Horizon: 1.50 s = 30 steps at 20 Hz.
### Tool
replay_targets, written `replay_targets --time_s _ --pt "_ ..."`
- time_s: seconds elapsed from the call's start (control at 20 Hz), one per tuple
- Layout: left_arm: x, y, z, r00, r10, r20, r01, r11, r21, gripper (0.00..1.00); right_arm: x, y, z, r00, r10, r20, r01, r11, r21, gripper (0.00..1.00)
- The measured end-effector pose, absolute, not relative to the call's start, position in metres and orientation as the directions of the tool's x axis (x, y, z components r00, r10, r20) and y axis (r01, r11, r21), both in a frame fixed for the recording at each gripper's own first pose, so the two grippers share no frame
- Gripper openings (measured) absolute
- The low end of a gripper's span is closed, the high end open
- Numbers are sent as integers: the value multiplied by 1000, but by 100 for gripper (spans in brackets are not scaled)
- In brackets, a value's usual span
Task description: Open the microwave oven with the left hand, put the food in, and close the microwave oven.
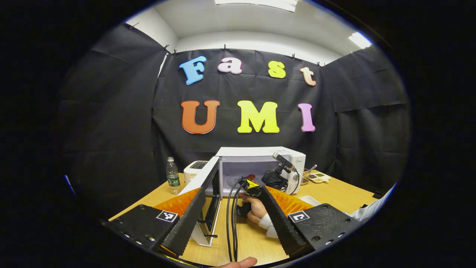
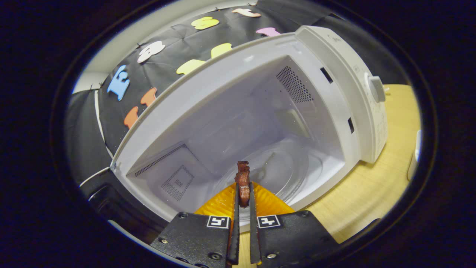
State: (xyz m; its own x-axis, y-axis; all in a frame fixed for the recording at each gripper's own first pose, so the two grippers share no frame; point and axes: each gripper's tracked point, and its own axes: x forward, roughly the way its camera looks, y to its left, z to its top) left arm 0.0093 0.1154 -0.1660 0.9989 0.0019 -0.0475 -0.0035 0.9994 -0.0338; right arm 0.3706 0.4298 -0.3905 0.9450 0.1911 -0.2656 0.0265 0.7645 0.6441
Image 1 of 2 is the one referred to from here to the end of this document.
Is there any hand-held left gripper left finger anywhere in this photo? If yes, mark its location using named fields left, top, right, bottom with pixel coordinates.
left=101, top=186, right=207, bottom=258

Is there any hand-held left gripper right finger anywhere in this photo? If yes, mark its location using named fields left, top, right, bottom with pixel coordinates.
left=260, top=185, right=363, bottom=258

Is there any white microwave oven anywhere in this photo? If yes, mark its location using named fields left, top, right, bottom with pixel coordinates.
left=178, top=146, right=306, bottom=247

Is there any clear plastic water bottle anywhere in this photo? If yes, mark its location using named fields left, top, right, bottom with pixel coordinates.
left=166, top=157, right=181, bottom=195

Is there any white compartment snack tray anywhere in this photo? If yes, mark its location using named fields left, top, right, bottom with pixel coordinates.
left=308, top=170, right=331, bottom=184

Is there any white toaster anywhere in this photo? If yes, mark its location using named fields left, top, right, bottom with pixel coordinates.
left=184, top=160, right=209, bottom=185

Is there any black backdrop cloth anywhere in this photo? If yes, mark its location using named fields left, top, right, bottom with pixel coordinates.
left=56, top=22, right=411, bottom=220

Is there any small ceiling light panel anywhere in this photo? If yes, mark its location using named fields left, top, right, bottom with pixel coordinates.
left=348, top=32, right=372, bottom=49

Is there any long ceiling light panel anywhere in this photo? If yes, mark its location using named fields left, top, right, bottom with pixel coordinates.
left=215, top=0, right=298, bottom=12

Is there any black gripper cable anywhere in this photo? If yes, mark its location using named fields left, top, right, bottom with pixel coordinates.
left=225, top=179, right=247, bottom=263
left=231, top=182, right=250, bottom=263

